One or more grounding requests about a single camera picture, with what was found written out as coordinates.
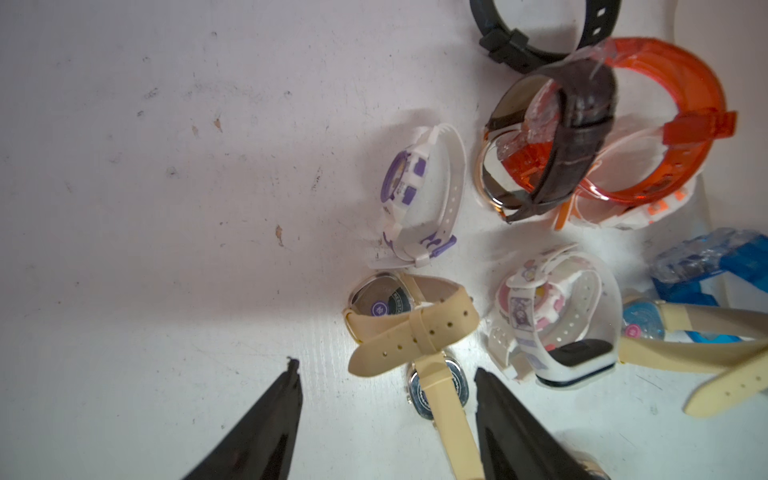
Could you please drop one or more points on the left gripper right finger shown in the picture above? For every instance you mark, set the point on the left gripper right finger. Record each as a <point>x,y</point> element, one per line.
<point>513,444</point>

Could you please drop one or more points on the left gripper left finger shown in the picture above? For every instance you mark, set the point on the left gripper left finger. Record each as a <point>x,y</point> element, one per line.
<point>261,445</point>

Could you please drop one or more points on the beige strap watch long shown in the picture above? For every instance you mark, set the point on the beige strap watch long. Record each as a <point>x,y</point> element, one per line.
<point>436,386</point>

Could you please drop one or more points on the white pink kids watch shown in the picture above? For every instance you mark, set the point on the white pink kids watch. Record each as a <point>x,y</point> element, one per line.
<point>560,314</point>

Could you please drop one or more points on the white purple kids watch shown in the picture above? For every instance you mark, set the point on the white purple kids watch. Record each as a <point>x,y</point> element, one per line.
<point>404,185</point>

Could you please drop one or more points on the white orange kids watch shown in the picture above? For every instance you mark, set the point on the white orange kids watch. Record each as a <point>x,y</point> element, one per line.
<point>584,211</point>

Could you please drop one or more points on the dark brown leather watch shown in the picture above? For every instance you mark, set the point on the dark brown leather watch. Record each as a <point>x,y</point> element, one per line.
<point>585,98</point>

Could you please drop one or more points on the black band watch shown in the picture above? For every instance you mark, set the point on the black band watch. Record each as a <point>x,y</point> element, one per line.
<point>525,35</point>

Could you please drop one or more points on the beige strap blue watch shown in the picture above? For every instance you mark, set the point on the beige strap blue watch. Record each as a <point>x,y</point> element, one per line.
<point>739,369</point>

